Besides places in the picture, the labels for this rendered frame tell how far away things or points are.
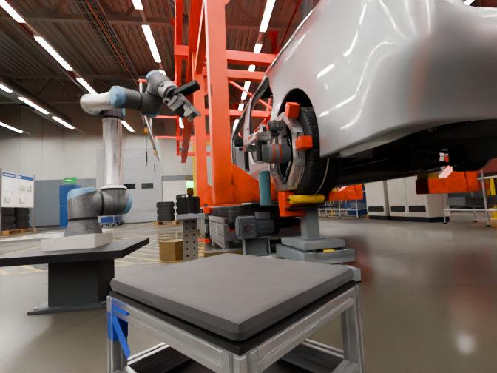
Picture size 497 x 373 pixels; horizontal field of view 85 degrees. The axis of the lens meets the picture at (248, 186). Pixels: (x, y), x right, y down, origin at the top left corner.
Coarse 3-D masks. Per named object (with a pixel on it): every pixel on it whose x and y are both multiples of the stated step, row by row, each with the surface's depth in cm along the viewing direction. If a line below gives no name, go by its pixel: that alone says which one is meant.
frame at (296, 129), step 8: (280, 120) 194; (288, 120) 180; (296, 120) 181; (296, 128) 173; (272, 136) 214; (296, 136) 172; (296, 152) 171; (296, 160) 171; (304, 160) 172; (272, 168) 221; (296, 168) 174; (272, 176) 214; (296, 176) 182; (280, 184) 209; (288, 184) 183; (296, 184) 183
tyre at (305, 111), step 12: (300, 108) 184; (312, 108) 187; (300, 120) 182; (312, 120) 174; (312, 132) 169; (312, 156) 169; (312, 168) 171; (324, 168) 173; (336, 168) 175; (312, 180) 175; (336, 180) 180; (300, 192) 185; (312, 192) 186; (324, 192) 190
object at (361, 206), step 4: (336, 188) 903; (340, 188) 873; (328, 204) 960; (332, 204) 933; (336, 204) 936; (340, 204) 938; (344, 204) 853; (348, 204) 827; (352, 204) 806; (356, 204) 776; (360, 204) 785; (364, 204) 787; (336, 208) 978; (340, 208) 949; (344, 208) 939; (348, 208) 878; (356, 208) 775; (360, 208) 847; (364, 208) 778; (356, 212) 774; (340, 216) 871; (356, 216) 881
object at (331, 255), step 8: (280, 248) 207; (288, 248) 205; (296, 248) 194; (328, 248) 188; (336, 248) 182; (344, 248) 188; (288, 256) 192; (296, 256) 180; (304, 256) 169; (312, 256) 170; (320, 256) 171; (328, 256) 173; (336, 256) 174; (344, 256) 175; (352, 256) 177
